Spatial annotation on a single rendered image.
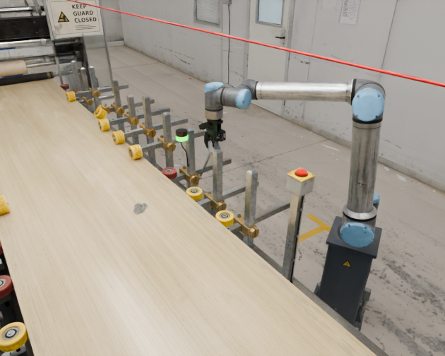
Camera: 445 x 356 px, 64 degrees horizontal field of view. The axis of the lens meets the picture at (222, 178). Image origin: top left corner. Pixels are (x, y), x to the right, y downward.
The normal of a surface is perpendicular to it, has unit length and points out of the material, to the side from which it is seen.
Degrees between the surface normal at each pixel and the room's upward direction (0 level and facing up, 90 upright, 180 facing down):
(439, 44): 90
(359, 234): 95
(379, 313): 0
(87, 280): 0
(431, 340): 0
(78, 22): 90
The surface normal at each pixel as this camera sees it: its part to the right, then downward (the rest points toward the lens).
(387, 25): -0.84, 0.27
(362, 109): -0.41, 0.34
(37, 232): 0.00, -0.86
